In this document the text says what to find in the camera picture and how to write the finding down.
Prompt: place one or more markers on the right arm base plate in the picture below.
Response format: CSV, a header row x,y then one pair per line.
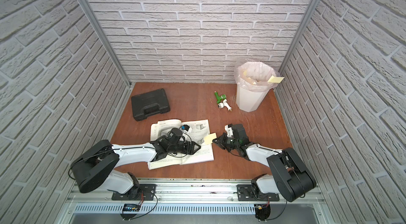
x,y
251,192

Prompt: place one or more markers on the green plastic tap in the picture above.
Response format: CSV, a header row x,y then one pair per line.
x,y
219,98

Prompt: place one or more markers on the right aluminium corner post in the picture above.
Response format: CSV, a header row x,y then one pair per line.
x,y
300,31

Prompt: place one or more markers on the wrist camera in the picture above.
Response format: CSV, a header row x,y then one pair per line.
x,y
176,134
236,131

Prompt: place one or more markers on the white trash bin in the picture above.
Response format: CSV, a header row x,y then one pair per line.
x,y
250,95

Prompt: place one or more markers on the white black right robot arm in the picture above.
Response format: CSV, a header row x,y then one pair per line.
x,y
289,176

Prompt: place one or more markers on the drawing instruction book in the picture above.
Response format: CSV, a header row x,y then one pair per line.
x,y
195,131

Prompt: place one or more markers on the yellow note on bin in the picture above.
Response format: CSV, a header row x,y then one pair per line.
x,y
274,79

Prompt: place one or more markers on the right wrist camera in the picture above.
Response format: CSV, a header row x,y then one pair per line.
x,y
236,131

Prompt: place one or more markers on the small green circuit board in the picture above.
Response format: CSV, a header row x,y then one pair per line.
x,y
130,208

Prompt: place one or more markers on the black plastic tool case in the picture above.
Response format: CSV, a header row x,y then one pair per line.
x,y
149,104

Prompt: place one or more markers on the left aluminium corner post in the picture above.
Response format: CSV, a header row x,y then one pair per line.
x,y
90,14

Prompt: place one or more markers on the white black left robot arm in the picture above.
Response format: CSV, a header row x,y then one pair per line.
x,y
95,168

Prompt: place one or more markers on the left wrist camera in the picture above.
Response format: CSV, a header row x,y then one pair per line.
x,y
176,134

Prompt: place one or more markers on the yellow sticky note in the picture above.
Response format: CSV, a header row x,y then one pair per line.
x,y
209,138

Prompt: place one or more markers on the aluminium front rail frame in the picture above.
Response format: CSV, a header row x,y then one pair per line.
x,y
193,201

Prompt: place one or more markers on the white plastic tap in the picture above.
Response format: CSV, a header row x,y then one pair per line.
x,y
224,104

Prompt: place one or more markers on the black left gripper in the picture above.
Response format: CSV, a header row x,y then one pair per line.
x,y
184,146

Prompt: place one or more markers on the aluminium corner post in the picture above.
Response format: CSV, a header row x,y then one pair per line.
x,y
300,31
90,14

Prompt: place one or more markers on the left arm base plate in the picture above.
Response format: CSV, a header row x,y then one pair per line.
x,y
145,191

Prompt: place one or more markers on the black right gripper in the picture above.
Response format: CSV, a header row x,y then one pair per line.
x,y
221,141

